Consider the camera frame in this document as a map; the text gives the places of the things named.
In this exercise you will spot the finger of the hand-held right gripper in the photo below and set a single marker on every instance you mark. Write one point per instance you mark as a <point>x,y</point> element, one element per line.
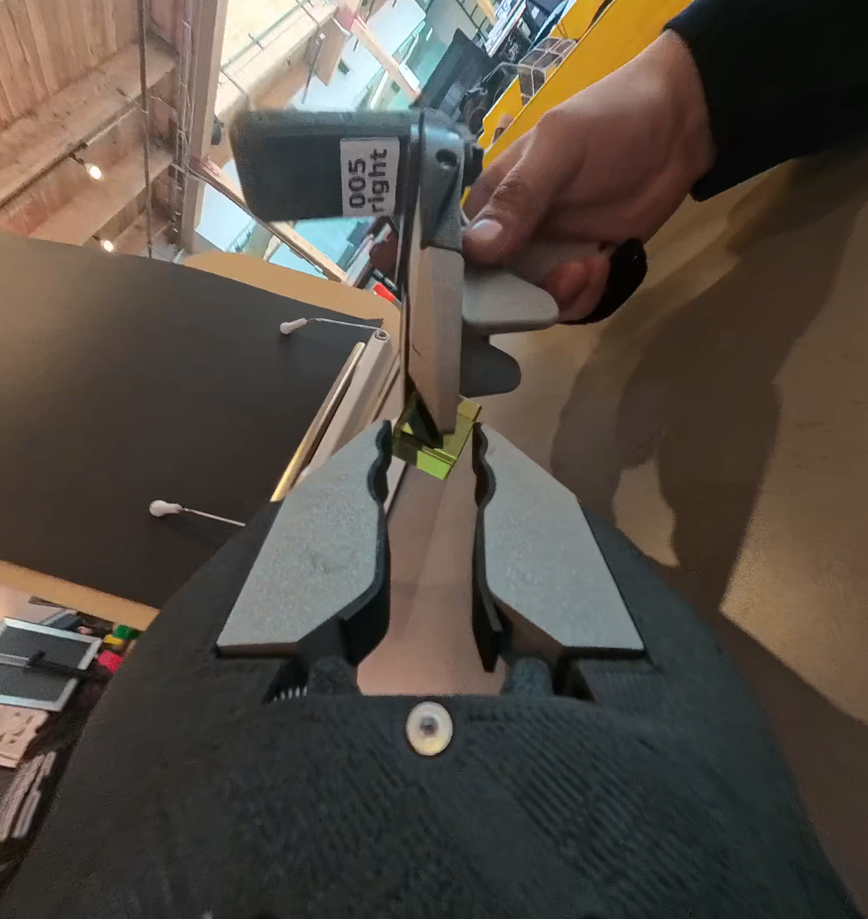
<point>441,323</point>
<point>416,413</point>

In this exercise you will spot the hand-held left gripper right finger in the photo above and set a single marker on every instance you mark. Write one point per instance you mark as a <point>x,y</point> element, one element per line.
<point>556,567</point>

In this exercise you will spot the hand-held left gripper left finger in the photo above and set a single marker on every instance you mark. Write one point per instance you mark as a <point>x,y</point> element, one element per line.
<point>304,567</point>

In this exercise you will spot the yellow-green transparent cube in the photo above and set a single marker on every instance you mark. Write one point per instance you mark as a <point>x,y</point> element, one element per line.
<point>434,459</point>

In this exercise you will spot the person's right forearm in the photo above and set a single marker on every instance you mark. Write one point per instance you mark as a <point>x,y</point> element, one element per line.
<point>800,86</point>

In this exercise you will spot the person's right hand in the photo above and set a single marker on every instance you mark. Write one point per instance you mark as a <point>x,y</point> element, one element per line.
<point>606,165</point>

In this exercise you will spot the white board stand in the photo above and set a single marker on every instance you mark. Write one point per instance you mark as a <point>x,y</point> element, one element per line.
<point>373,373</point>

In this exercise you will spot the black monitor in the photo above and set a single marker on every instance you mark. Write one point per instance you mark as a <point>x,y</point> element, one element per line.
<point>462,72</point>

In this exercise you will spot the colourful toy blocks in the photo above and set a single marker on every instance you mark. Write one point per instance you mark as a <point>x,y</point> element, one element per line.
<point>118,646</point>

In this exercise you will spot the black board with wooden rim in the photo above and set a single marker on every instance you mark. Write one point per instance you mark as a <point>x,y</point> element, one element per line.
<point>118,395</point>

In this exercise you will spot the brown checkered box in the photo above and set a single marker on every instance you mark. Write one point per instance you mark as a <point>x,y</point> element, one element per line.
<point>545,64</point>

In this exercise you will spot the grey framed panel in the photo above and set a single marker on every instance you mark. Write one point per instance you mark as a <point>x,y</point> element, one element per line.
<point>31,664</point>

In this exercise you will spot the yellow partition panel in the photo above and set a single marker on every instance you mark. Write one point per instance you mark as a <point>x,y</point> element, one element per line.
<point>606,43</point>

